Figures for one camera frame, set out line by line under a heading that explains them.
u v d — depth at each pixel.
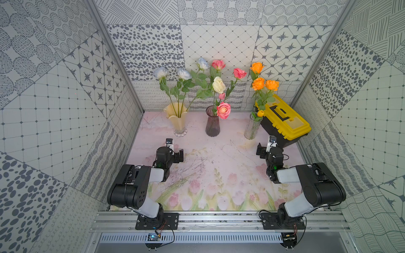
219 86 0.78
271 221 0.73
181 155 0.89
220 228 0.73
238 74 0.78
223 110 0.73
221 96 0.88
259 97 0.85
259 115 0.80
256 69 0.86
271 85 0.84
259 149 0.87
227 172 0.91
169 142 0.83
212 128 1.03
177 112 0.98
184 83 0.90
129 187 0.46
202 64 0.84
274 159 0.72
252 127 0.98
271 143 0.79
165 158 0.74
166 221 0.73
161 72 0.90
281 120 0.93
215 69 0.88
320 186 0.46
